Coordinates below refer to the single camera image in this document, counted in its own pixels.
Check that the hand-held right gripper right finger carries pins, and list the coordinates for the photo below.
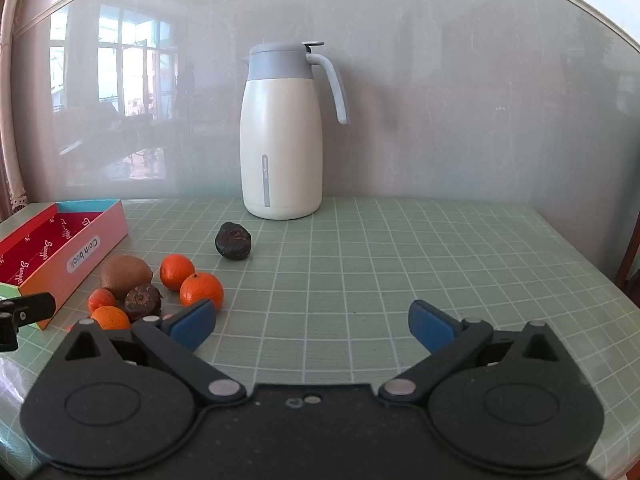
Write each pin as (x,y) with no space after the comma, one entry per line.
(430,325)

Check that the white and grey thermos jug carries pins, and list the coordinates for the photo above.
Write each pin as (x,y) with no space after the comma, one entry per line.
(280,150)

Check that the brown kiwi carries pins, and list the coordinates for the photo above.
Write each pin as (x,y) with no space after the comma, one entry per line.
(125,275)

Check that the orange and red cardboard box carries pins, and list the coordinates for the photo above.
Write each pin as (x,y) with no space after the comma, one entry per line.
(85,255)

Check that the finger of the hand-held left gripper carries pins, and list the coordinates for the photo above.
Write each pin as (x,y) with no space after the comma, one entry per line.
(32,307)

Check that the dark dried tangerine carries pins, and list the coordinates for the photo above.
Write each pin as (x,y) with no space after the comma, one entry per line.
(233,241)
(142,302)

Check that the beige curtain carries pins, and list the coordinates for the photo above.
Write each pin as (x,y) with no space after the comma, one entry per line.
(7,110)

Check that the orange tangerine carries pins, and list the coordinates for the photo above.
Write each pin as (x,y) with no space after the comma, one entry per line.
(176,270)
(100,300)
(111,317)
(202,290)

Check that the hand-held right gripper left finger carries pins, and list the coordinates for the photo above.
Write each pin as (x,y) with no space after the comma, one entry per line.
(192,322)

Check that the green checkered tablecloth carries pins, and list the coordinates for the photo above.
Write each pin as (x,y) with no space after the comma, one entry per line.
(350,270)

